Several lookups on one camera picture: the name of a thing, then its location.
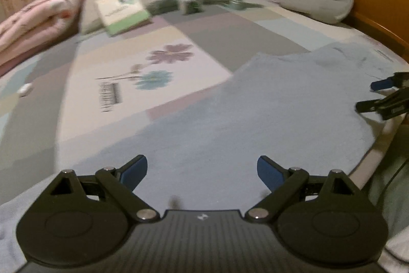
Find light blue sweatpants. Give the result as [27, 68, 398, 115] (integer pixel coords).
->
[0, 42, 404, 264]

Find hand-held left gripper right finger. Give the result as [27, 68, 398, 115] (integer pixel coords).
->
[245, 156, 356, 222]

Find small white case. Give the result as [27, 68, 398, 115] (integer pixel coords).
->
[18, 84, 34, 98]

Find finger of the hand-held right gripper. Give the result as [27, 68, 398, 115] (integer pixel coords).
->
[356, 91, 409, 120]
[371, 72, 409, 92]

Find person's grey trouser leg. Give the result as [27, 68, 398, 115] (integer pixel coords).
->
[364, 145, 409, 237]

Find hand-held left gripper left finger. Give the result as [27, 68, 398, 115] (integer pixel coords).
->
[50, 155, 160, 222]

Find white and green book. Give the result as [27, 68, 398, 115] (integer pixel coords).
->
[95, 0, 151, 37]

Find small white box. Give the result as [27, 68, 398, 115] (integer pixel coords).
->
[178, 0, 203, 15]

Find pink folded quilt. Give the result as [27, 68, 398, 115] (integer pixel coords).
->
[0, 0, 88, 77]

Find person's white fleece jacket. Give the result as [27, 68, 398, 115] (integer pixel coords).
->
[383, 233, 409, 262]

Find black cable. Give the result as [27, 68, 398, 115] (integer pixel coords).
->
[380, 158, 409, 206]

